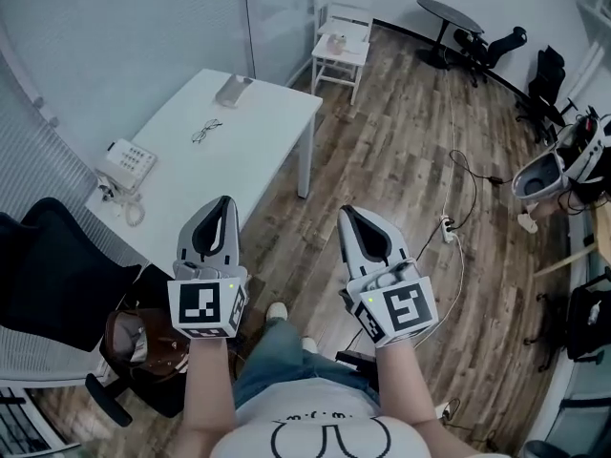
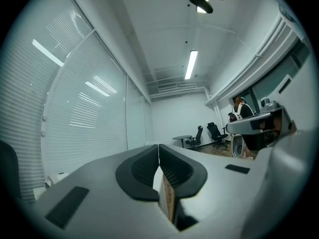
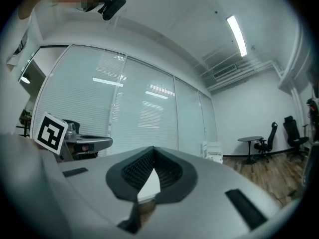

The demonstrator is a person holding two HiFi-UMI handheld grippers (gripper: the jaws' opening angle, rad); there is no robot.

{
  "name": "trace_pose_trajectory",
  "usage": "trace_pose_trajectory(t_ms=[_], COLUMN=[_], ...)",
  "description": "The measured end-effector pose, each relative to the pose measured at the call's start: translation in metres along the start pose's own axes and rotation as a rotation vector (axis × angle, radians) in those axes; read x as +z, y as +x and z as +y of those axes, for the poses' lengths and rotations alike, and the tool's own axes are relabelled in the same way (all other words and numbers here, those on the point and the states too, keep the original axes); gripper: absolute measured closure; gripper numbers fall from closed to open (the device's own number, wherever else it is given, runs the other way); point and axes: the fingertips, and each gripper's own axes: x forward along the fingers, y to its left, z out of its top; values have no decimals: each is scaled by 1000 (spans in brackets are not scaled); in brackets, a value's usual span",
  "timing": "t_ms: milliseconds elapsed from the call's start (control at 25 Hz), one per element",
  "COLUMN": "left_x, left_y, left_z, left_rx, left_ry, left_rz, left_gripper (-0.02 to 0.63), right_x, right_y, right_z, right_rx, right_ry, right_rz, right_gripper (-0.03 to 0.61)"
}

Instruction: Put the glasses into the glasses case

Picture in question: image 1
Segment wooden stick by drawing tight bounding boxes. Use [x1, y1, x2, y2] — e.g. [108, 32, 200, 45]
[532, 244, 599, 278]

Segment person's blue jeans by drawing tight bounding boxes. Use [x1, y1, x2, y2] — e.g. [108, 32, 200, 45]
[232, 318, 383, 410]

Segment brown leather bag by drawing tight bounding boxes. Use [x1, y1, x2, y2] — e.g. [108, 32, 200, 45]
[103, 302, 192, 377]

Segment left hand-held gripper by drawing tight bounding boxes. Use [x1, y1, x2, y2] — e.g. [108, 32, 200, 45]
[166, 196, 251, 341]

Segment person's right forearm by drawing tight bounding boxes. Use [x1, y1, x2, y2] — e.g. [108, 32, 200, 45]
[374, 339, 441, 431]

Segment white power cable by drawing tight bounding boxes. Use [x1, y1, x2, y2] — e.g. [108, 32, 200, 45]
[413, 62, 468, 347]

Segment pink object on chair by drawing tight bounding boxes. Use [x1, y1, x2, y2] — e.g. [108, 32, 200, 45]
[324, 32, 350, 57]

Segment black cable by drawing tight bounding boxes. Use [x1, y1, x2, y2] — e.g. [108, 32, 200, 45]
[448, 149, 516, 232]

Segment person's white printed shirt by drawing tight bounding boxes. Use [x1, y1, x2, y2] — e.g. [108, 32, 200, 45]
[209, 388, 507, 458]

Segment black bag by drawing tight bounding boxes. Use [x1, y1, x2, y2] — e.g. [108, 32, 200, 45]
[565, 267, 611, 364]

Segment white table leg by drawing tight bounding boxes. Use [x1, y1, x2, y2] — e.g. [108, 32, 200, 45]
[296, 96, 325, 200]

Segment grey glasses case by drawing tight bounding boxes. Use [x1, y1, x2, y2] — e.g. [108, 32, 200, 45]
[215, 74, 255, 110]

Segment white coiled telephone cord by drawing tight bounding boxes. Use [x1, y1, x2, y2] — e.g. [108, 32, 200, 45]
[112, 189, 146, 229]

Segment black mesh office chair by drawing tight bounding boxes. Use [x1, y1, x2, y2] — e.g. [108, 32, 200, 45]
[0, 197, 193, 429]

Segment thin black-framed glasses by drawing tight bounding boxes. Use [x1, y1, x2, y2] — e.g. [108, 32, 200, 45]
[191, 117, 224, 146]

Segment black box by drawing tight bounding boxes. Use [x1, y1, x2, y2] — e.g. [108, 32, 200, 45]
[335, 349, 379, 377]

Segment white wooden chair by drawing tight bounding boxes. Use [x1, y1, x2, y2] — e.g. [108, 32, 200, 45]
[310, 0, 379, 107]

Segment person's left forearm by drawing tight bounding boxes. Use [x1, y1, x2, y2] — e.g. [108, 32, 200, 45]
[177, 335, 241, 450]

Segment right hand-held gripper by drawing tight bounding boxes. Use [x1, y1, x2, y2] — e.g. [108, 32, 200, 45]
[337, 204, 440, 350]

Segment black round table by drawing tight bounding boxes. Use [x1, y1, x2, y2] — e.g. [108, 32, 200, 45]
[415, 0, 486, 72]

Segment white desk telephone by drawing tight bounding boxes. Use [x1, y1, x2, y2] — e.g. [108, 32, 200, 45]
[94, 137, 159, 195]

